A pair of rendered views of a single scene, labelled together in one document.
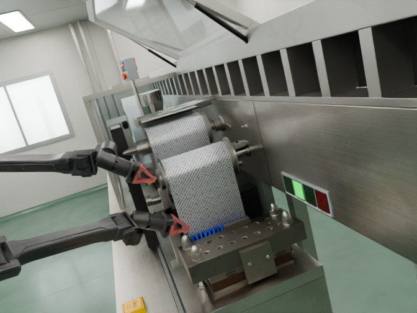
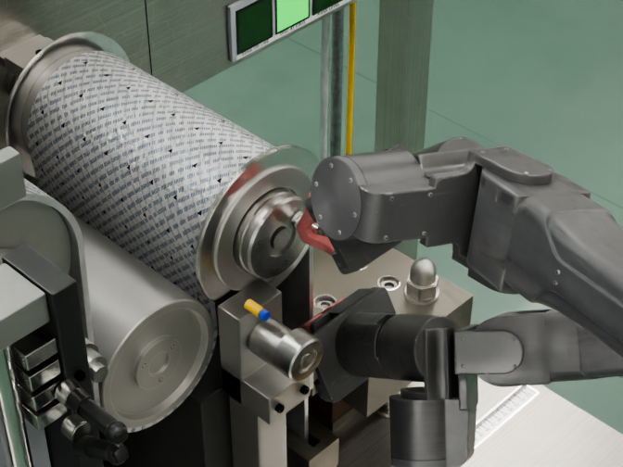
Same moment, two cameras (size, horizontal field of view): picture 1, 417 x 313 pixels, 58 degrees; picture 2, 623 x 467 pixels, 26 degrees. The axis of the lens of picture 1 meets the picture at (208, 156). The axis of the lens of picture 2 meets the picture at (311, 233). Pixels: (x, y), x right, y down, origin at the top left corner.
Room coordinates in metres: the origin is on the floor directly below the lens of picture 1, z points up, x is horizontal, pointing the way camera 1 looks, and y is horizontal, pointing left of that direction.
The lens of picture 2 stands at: (1.72, 0.92, 1.95)
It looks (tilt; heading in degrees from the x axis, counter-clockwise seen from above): 39 degrees down; 237
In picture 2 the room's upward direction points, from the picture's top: straight up
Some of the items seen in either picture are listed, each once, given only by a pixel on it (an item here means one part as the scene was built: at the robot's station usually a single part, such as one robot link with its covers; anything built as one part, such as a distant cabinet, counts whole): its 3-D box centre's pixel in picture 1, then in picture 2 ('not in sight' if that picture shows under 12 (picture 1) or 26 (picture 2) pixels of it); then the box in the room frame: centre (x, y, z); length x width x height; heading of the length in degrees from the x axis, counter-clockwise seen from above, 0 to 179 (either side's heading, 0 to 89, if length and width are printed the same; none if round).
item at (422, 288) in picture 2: (195, 251); (423, 276); (1.06, 0.12, 1.05); 0.04 x 0.04 x 0.04
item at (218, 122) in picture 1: (215, 125); not in sight; (1.59, -0.06, 1.33); 0.07 x 0.07 x 0.07; 13
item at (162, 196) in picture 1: (168, 228); (269, 435); (1.31, 0.22, 1.05); 0.06 x 0.05 x 0.31; 103
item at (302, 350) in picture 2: (148, 200); (298, 355); (1.30, 0.25, 1.18); 0.04 x 0.02 x 0.04; 13
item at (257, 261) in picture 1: (258, 262); not in sight; (1.05, -0.06, 0.96); 0.10 x 0.03 x 0.11; 103
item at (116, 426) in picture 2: not in sight; (95, 415); (1.53, 0.39, 1.36); 0.05 x 0.01 x 0.01; 103
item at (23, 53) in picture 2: (239, 143); (36, 57); (1.35, -0.12, 1.28); 0.06 x 0.05 x 0.02; 103
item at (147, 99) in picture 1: (149, 98); not in sight; (2.01, 0.22, 1.50); 0.14 x 0.14 x 0.06
